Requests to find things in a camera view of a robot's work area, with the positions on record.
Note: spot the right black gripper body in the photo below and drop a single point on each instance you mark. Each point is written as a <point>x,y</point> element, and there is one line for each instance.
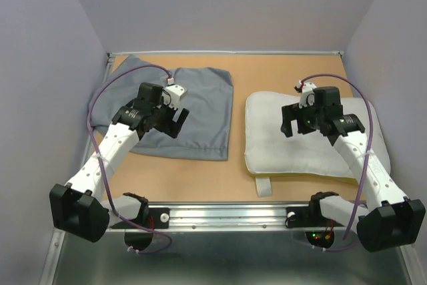
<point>309,112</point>

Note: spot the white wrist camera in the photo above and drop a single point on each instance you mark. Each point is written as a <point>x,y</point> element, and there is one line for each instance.
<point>306,91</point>
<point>173,94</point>

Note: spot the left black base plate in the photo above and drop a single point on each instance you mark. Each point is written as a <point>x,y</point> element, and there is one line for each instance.
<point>159,216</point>

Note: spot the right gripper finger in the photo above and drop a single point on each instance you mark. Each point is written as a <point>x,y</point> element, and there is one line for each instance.
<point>304,127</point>
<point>290,113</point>

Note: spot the aluminium front rail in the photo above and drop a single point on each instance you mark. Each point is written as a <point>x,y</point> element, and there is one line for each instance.
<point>242,216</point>

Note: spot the white pillow yellow edge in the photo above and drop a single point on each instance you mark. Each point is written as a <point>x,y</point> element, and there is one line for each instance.
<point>269,152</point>

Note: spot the grey pillowcase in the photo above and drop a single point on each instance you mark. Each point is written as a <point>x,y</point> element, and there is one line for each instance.
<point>209,99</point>

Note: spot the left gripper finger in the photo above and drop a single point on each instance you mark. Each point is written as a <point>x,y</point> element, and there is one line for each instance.
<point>172,129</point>
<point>182,116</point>

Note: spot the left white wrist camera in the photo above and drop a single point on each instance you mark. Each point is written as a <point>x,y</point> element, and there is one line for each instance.
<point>173,94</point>

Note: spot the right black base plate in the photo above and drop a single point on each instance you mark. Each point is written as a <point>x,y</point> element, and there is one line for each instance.
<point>301,216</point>

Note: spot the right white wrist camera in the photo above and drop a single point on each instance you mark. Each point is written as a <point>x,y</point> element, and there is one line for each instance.
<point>306,91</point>

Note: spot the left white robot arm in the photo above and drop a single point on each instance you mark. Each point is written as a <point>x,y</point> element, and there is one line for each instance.
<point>77,206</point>

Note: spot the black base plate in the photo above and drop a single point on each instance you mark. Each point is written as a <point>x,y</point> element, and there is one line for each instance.
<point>159,216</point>
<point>301,216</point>

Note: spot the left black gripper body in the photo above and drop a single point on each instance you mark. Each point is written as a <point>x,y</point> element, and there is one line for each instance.
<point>163,113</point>

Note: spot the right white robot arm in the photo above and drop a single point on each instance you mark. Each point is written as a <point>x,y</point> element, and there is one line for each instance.
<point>389,217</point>

